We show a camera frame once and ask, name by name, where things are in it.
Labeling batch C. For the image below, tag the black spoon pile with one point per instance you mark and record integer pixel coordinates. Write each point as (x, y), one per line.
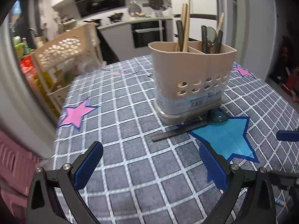
(180, 31)

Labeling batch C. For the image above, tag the long wooden chopstick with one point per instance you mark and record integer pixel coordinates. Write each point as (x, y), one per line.
(220, 23)

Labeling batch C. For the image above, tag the beige plastic utensil holder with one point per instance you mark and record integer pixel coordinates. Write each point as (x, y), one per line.
(188, 84)

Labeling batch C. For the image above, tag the black built-in oven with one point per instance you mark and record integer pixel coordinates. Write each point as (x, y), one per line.
(147, 32)

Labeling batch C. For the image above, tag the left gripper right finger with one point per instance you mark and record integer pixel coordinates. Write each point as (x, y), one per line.
(258, 205)

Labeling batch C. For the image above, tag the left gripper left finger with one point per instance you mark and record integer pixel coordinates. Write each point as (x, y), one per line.
(43, 205)

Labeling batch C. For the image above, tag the checkered star tablecloth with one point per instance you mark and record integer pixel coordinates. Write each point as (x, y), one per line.
(141, 181)

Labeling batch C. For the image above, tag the beige flower-hole storage cart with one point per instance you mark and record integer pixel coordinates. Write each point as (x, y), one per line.
(65, 57)

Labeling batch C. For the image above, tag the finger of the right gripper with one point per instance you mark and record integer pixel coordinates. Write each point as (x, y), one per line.
(288, 135)
(286, 181)

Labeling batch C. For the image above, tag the pink plastic stool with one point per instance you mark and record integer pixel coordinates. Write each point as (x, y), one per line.
(17, 170)

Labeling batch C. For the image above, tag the black spoon handle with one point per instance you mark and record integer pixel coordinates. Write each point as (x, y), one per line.
(212, 39)

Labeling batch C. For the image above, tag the black garment on cart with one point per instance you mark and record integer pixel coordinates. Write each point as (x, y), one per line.
(107, 53)

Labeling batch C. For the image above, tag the black pot on stove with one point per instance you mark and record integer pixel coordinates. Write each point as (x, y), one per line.
(116, 17)

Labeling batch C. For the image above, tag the white refrigerator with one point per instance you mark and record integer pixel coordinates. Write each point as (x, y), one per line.
(202, 12)

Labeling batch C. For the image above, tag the black wok on stove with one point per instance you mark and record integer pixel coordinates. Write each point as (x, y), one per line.
(96, 21)

